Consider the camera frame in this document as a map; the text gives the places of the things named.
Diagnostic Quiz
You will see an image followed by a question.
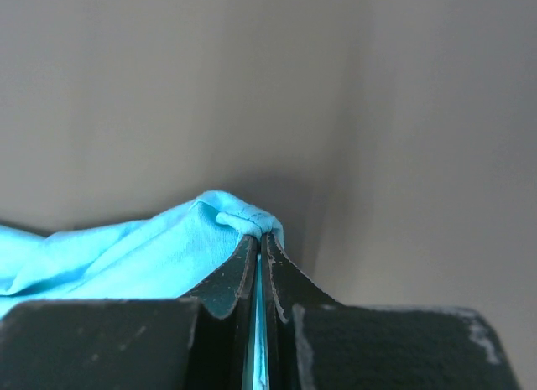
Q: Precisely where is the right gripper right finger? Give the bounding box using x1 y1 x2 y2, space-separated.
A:
261 232 340 389

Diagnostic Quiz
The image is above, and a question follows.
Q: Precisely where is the bright cyan t shirt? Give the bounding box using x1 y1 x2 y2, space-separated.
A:
0 190 286 390

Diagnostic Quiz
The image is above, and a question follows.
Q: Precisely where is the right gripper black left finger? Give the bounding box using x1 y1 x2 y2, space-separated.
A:
183 235 258 389

